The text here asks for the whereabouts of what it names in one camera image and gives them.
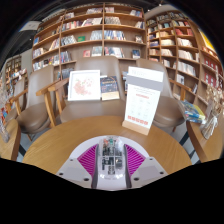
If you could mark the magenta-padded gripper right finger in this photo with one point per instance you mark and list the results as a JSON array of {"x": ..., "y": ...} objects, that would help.
[{"x": 143, "y": 166}]

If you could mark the glass vase with dried flowers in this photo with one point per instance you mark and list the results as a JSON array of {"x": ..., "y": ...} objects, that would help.
[{"x": 210, "y": 125}]

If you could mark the white mouse pad, red rest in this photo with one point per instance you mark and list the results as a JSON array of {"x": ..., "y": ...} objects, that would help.
[{"x": 85, "y": 148}]

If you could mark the tall angled wooden bookshelf unit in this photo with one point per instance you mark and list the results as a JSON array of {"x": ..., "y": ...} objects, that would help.
[{"x": 183, "y": 50}]

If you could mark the stack of colourful books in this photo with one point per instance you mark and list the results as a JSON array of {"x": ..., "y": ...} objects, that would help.
[{"x": 193, "y": 113}]

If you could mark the beige wooden-armed chair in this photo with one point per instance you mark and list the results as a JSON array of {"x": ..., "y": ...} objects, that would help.
[
  {"x": 166, "y": 106},
  {"x": 90, "y": 110},
  {"x": 33, "y": 110}
]

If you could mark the wide wooden bookshelf unit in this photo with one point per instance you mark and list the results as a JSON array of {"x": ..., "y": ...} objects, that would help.
[{"x": 86, "y": 33}]

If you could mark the transparent computer mouse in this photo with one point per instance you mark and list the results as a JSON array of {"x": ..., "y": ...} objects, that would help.
[{"x": 111, "y": 156}]

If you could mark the dark blue book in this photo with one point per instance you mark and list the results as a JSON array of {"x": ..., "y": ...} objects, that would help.
[{"x": 109, "y": 86}]

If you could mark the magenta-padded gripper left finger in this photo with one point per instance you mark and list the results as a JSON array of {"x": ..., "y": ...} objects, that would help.
[{"x": 80, "y": 166}]

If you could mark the yellow poster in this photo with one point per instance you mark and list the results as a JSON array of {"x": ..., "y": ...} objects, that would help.
[{"x": 208, "y": 41}]

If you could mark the white floral print card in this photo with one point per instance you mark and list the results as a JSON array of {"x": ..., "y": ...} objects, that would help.
[{"x": 84, "y": 85}]

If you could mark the white and red table sign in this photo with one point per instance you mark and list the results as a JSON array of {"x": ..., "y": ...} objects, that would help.
[{"x": 141, "y": 103}]

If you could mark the white hanging ceiling sign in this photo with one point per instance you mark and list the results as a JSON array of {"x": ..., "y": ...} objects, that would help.
[{"x": 30, "y": 26}]

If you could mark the small distant bookshelf unit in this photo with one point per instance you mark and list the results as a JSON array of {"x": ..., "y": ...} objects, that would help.
[{"x": 15, "y": 71}]

